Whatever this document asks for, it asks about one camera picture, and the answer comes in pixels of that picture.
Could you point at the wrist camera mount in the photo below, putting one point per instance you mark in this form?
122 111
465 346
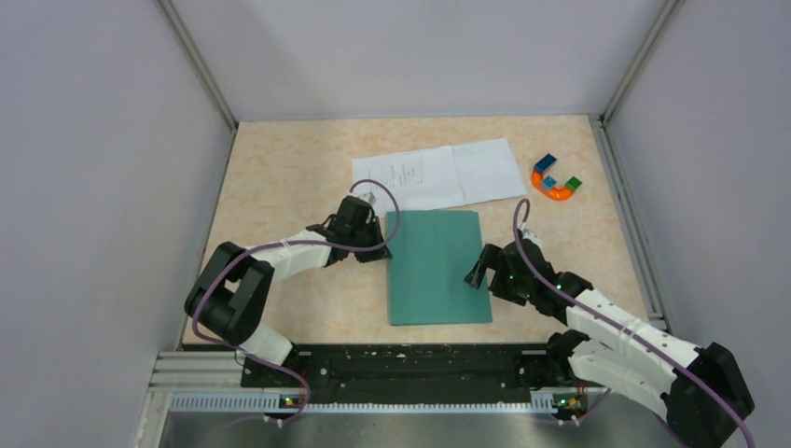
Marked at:
368 199
532 236

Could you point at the printed white paper sheet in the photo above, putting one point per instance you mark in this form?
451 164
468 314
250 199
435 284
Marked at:
424 179

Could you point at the aluminium frame rail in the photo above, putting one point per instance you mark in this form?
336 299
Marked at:
196 371

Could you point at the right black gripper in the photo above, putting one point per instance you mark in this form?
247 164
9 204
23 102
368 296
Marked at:
492 257

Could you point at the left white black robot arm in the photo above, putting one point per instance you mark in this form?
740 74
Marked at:
230 294

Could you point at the light blue toy brick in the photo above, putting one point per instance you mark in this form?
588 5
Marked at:
548 183

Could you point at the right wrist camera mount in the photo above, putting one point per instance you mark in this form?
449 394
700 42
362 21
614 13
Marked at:
532 236

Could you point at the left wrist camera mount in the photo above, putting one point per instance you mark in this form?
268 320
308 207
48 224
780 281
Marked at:
368 199

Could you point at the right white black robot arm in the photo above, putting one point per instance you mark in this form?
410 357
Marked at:
698 393

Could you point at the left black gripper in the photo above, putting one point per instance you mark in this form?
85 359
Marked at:
372 255

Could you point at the grey slotted cable duct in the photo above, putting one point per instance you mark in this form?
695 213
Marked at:
219 402

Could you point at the blank white paper sheets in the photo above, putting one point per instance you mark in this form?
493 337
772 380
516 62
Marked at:
487 171

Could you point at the green toy brick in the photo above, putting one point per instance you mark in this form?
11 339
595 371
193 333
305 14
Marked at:
573 183

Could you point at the dark blue toy brick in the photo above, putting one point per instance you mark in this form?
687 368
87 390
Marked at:
545 164

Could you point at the orange curved toy block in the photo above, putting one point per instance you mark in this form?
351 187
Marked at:
558 193

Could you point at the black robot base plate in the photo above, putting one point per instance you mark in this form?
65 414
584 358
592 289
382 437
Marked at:
450 373

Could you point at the green plastic folder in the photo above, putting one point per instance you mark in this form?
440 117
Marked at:
432 252

